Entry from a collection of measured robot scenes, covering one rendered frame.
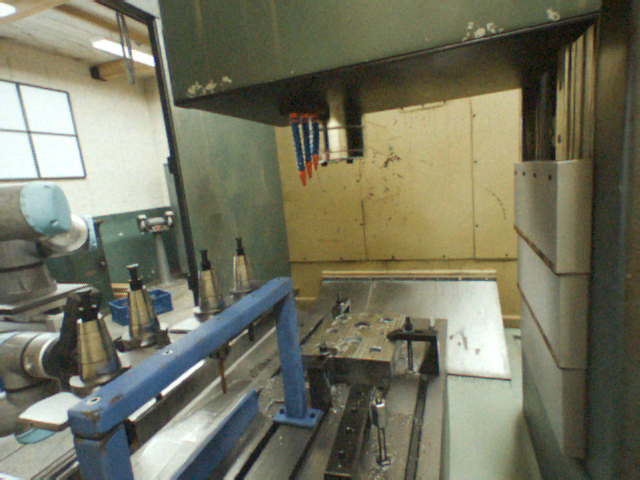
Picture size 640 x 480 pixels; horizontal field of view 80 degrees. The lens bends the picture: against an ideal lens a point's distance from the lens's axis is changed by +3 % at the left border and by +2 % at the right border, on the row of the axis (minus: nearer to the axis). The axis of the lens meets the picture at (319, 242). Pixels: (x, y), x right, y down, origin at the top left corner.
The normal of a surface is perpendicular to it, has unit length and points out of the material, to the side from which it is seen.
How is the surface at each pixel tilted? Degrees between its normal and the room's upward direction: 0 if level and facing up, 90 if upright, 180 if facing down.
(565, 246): 90
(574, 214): 90
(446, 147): 90
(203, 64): 90
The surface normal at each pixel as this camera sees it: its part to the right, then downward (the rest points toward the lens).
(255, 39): -0.33, 0.19
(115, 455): 0.94, -0.04
